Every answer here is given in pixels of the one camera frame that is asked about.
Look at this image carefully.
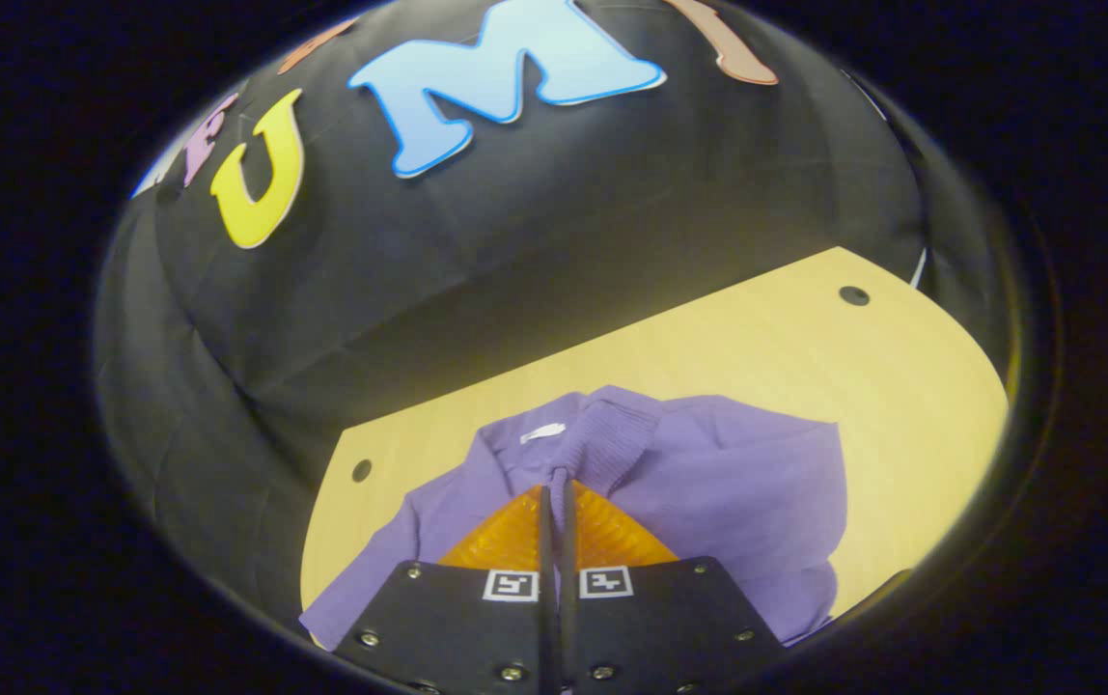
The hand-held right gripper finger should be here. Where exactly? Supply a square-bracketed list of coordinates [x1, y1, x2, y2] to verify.
[554, 480, 787, 695]
[332, 486, 555, 695]

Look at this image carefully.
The purple polo shirt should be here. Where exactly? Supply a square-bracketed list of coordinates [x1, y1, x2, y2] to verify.
[298, 384, 849, 653]

